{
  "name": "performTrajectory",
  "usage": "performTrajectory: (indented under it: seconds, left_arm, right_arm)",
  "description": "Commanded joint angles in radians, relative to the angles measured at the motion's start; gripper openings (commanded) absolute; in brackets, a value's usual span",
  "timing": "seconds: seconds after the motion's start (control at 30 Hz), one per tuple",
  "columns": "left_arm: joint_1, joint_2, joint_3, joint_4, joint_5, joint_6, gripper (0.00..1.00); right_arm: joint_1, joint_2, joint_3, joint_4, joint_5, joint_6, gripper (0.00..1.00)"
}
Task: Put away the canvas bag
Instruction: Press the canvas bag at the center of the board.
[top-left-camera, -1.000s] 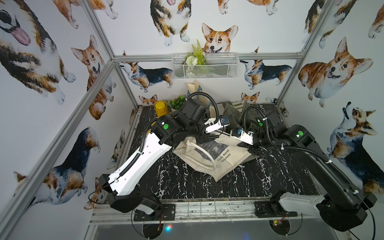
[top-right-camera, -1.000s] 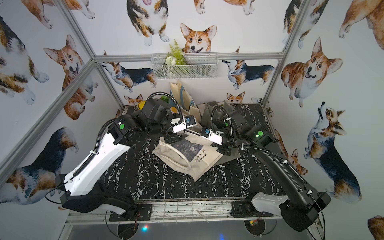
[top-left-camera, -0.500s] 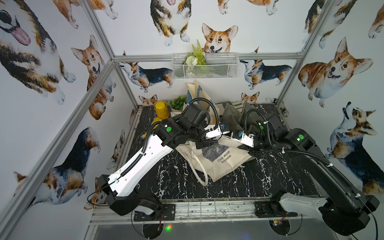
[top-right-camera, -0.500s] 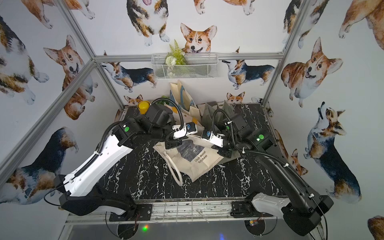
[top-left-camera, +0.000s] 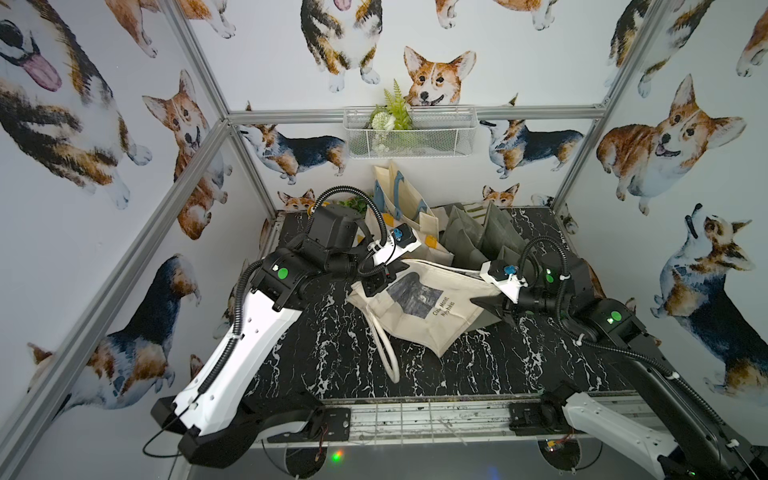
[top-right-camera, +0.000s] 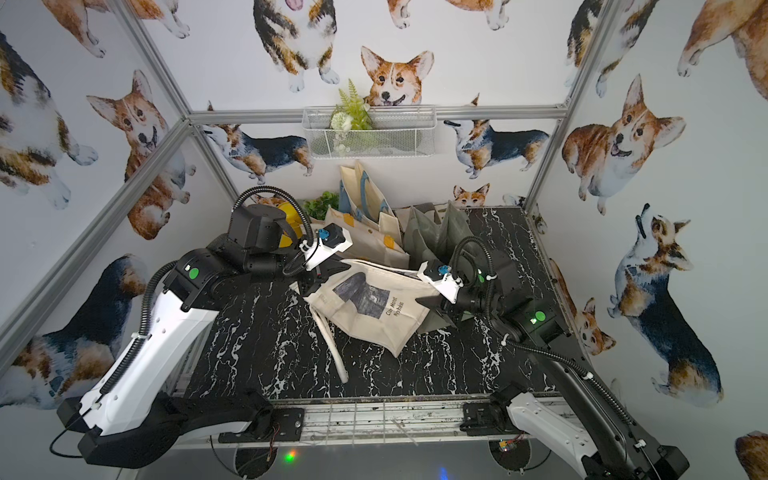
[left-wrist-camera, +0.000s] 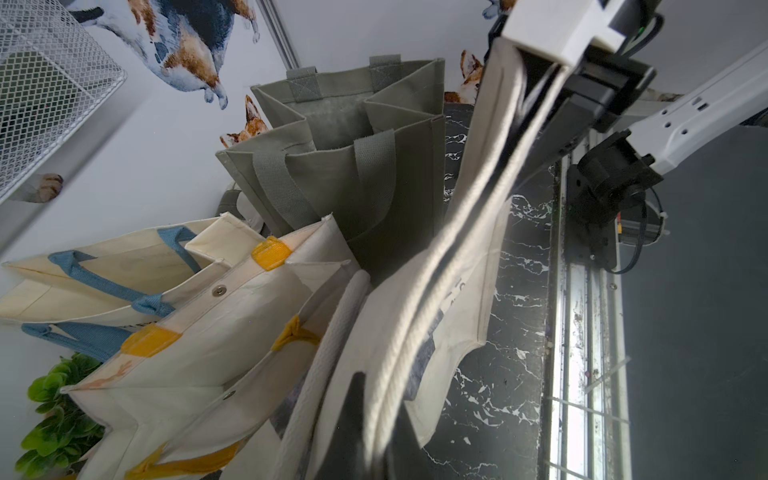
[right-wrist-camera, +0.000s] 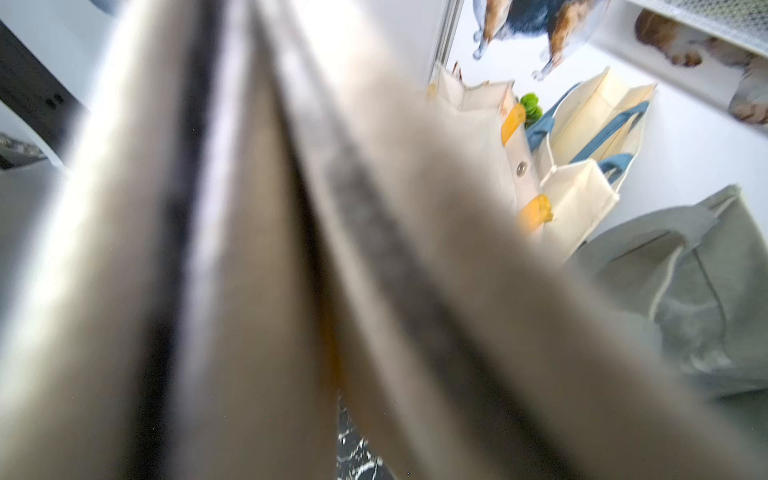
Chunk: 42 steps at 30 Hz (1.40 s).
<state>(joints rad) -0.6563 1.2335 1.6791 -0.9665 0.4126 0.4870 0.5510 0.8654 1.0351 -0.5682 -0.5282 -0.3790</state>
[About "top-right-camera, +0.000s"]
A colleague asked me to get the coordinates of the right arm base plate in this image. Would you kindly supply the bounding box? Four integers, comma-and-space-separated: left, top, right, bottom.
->
459, 402, 521, 437

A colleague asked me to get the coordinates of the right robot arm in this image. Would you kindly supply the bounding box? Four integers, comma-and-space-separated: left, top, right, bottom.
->
417, 236, 690, 479

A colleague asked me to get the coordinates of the aluminium front rail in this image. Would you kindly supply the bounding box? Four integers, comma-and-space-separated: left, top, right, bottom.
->
158, 392, 631, 451

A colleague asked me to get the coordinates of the white wire wall basket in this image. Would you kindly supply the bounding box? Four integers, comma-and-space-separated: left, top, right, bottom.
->
302, 106, 437, 159

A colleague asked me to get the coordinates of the white Monet canvas bag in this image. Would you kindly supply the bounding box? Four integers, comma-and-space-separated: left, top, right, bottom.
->
302, 259, 439, 383

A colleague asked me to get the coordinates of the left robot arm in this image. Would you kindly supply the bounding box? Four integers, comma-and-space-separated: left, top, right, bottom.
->
57, 185, 352, 469

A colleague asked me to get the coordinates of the yellow-handled canvas bag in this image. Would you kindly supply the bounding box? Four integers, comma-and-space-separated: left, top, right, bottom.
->
312, 208, 410, 269

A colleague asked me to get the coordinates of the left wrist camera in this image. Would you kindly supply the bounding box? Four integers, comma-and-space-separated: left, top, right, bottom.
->
301, 223, 353, 271

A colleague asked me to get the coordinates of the artificial fern with flower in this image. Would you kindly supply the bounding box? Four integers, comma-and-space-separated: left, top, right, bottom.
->
330, 80, 375, 155

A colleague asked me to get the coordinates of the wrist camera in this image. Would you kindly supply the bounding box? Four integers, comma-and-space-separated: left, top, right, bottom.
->
417, 260, 463, 304
301, 223, 353, 271

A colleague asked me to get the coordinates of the green succulent plant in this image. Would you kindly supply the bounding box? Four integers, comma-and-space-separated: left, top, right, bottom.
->
303, 191, 340, 220

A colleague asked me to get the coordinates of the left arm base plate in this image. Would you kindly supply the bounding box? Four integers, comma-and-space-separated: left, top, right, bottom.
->
218, 408, 305, 444

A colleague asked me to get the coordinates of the blue-handled canvas bag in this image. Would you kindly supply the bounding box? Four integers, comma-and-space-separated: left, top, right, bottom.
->
339, 161, 393, 225

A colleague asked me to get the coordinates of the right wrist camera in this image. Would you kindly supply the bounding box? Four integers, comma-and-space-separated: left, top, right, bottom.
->
417, 260, 463, 304

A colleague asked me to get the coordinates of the olive green canvas bag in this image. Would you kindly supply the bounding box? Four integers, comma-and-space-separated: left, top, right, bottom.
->
397, 203, 473, 270

